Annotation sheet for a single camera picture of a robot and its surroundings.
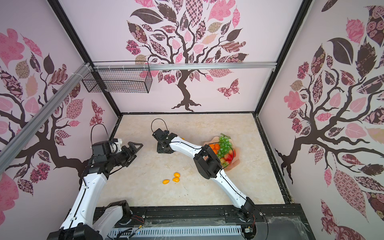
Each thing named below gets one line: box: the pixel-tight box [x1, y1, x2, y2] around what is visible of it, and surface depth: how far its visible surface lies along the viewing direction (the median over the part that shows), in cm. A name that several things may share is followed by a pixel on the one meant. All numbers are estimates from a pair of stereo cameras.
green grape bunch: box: [216, 133, 233, 159], surface depth 95 cm
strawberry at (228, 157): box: [223, 153, 234, 164], surface depth 92 cm
